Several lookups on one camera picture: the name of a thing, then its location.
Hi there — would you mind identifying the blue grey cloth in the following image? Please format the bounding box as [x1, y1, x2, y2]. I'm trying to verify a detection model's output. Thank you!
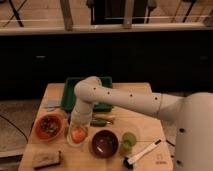
[44, 100, 60, 111]

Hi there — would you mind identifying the brown sponge block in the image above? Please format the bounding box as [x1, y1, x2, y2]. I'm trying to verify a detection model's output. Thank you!
[32, 151, 61, 169]

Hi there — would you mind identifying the orange apple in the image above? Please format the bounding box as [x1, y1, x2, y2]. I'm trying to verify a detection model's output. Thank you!
[72, 128, 86, 143]

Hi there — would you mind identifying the black floor cable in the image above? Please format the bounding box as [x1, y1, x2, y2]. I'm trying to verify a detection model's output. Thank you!
[165, 139, 176, 148]
[0, 114, 30, 144]

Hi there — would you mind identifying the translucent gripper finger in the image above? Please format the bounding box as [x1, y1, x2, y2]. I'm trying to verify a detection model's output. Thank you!
[67, 123, 75, 140]
[81, 125, 89, 137]

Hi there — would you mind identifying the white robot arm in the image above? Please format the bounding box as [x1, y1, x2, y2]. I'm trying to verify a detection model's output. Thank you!
[70, 76, 213, 171]

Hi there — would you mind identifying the black floor cable left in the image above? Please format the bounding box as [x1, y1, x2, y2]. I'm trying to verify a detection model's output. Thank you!
[0, 114, 30, 144]

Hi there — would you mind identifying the black floor cable right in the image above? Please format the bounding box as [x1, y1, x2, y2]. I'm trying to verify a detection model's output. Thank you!
[165, 139, 176, 148]

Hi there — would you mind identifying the orange bowl with nuts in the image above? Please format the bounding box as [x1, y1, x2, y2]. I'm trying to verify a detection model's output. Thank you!
[34, 114, 64, 141]

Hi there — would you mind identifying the green pepper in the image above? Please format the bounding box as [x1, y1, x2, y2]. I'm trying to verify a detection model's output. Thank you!
[90, 120, 112, 127]

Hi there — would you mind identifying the white handled black brush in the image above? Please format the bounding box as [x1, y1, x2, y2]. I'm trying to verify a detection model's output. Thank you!
[123, 139, 162, 169]

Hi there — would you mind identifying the green plastic tray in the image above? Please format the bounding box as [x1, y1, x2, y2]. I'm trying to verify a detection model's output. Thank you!
[60, 77, 113, 113]

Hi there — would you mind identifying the dark purple bowl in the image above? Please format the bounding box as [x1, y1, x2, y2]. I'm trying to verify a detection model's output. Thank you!
[90, 130, 119, 159]

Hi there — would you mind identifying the green plastic cup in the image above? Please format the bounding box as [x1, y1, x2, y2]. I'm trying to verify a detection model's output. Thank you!
[121, 132, 137, 150]

